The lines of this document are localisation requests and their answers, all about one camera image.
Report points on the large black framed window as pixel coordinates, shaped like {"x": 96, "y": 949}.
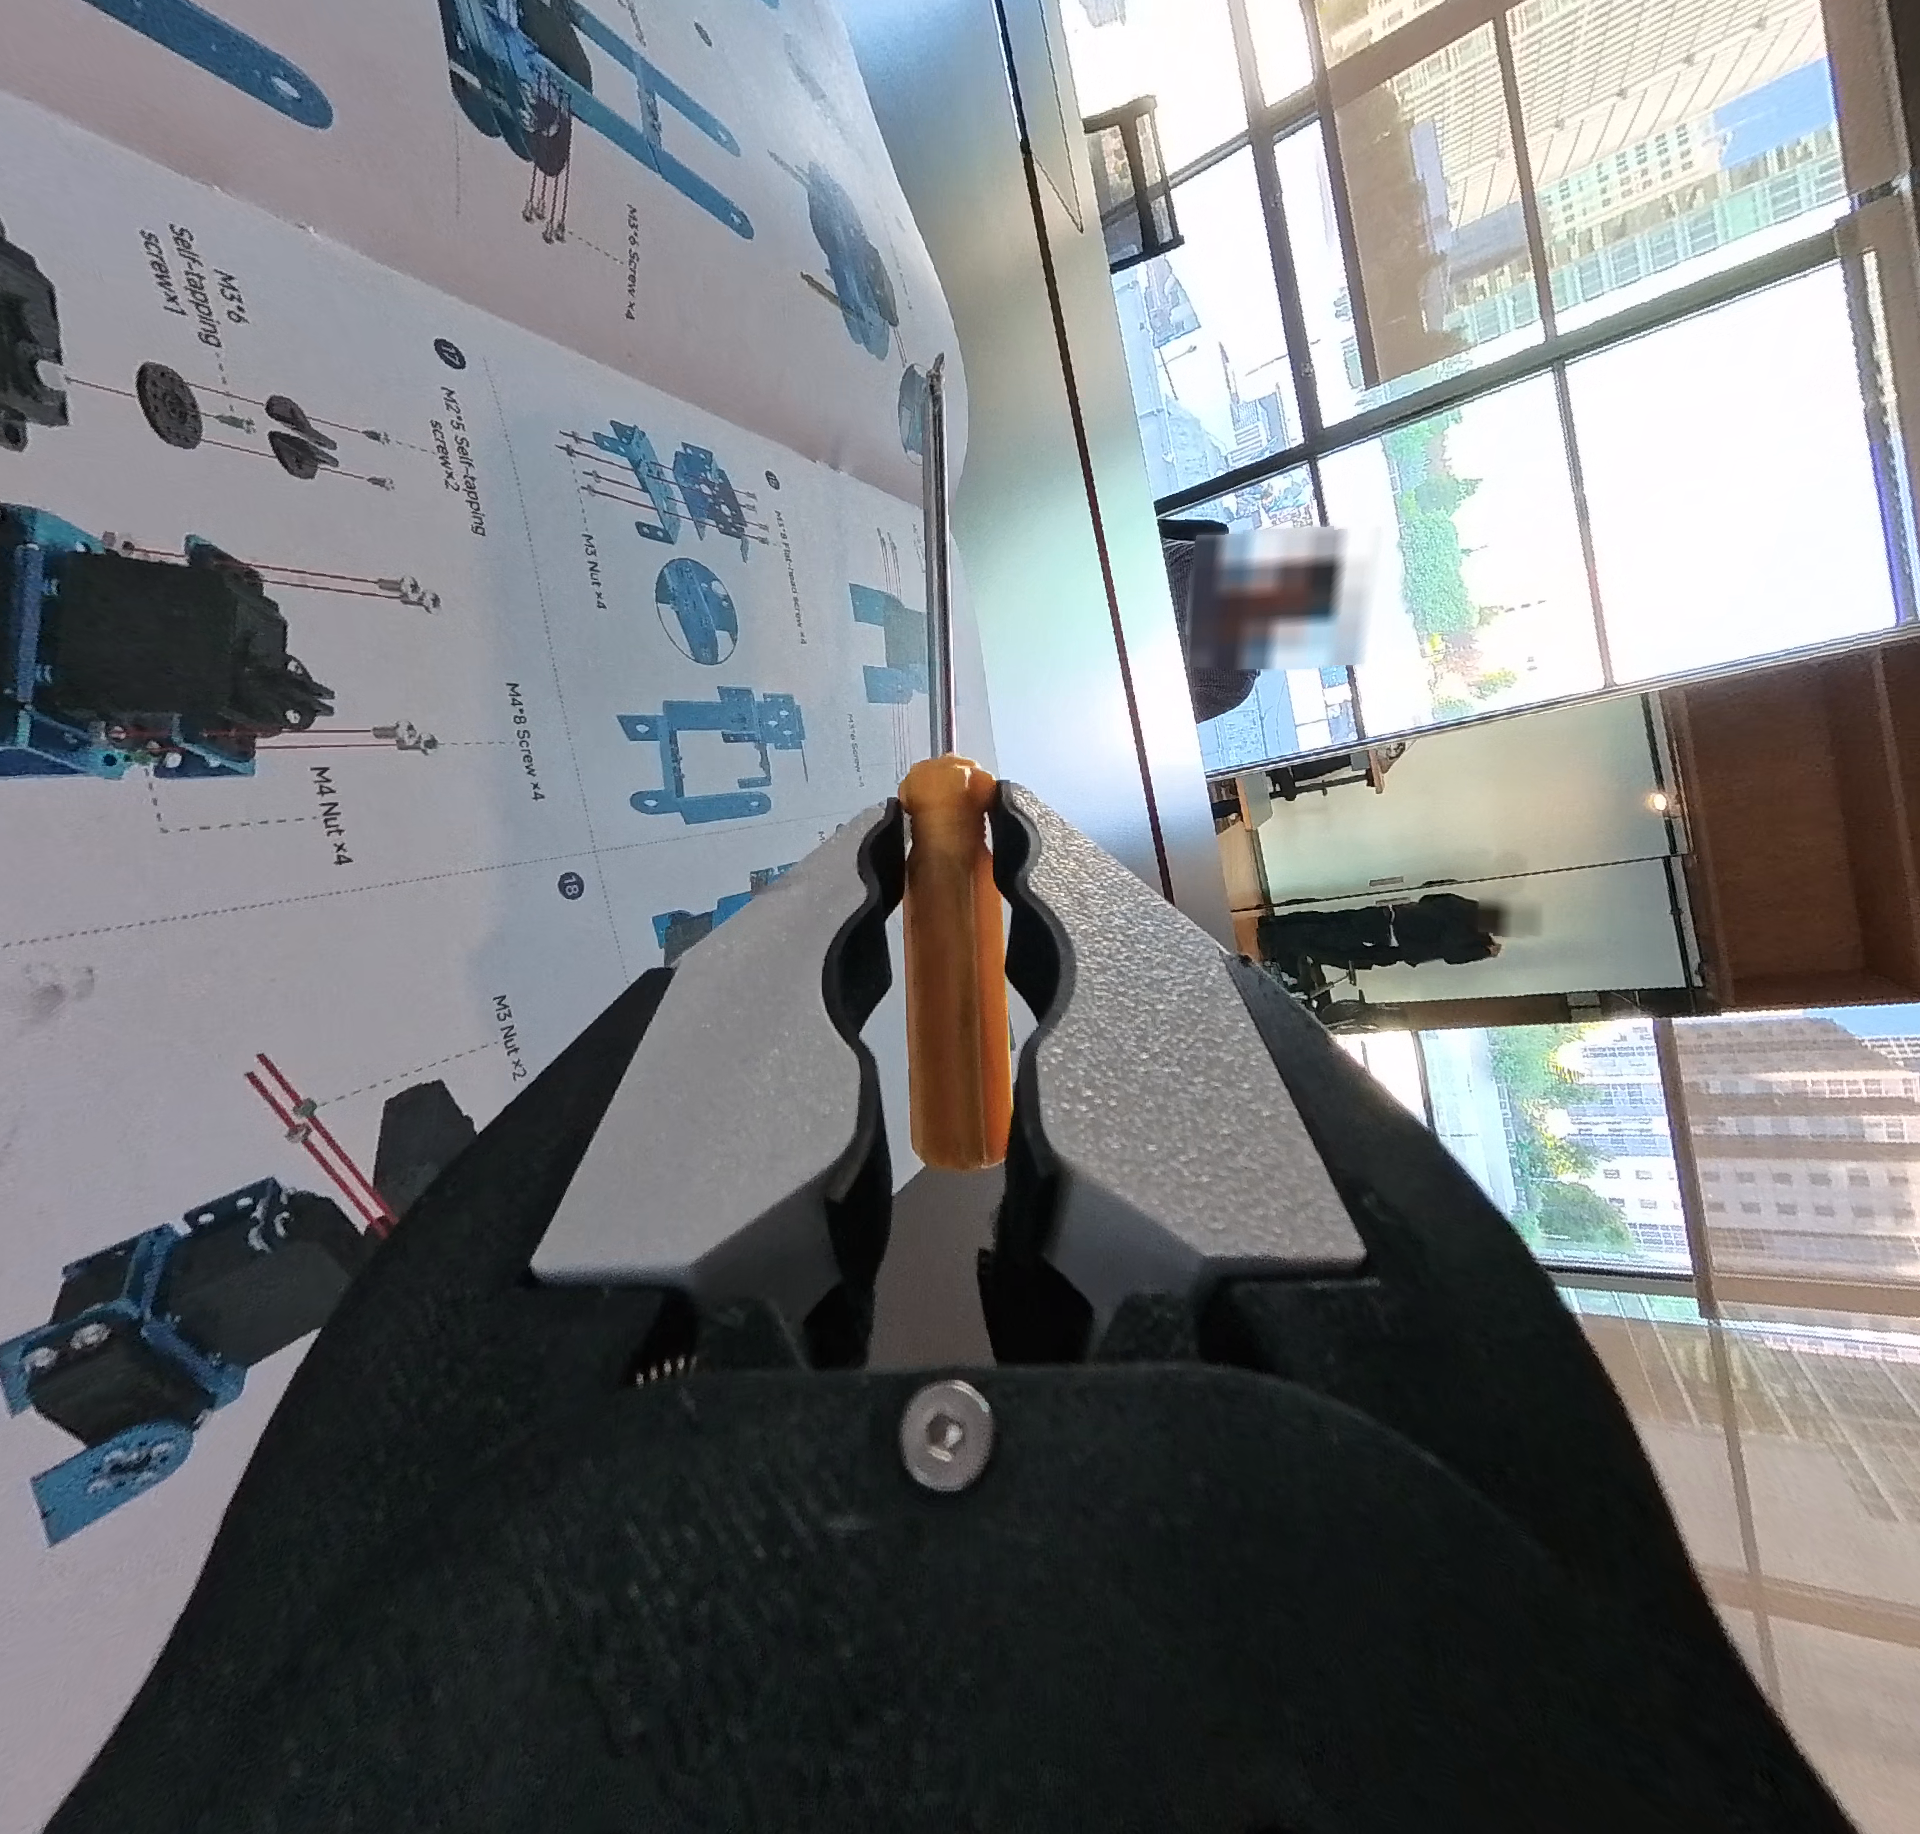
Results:
{"x": 1724, "y": 484}

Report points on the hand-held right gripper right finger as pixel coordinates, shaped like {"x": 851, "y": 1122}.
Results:
{"x": 1185, "y": 1098}

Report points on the printed assembly instruction sheet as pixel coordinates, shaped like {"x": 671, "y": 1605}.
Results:
{"x": 451, "y": 965}

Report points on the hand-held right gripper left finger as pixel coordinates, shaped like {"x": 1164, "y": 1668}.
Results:
{"x": 705, "y": 1098}

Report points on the window with roller blinds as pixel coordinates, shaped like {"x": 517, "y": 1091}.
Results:
{"x": 1530, "y": 1114}

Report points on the wooden wall cabinet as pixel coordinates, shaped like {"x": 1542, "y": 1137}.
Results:
{"x": 1771, "y": 845}

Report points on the beige roller blind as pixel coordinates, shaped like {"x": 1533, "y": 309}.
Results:
{"x": 1800, "y": 1145}

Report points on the dark grey desk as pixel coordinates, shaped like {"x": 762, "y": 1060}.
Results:
{"x": 1021, "y": 439}

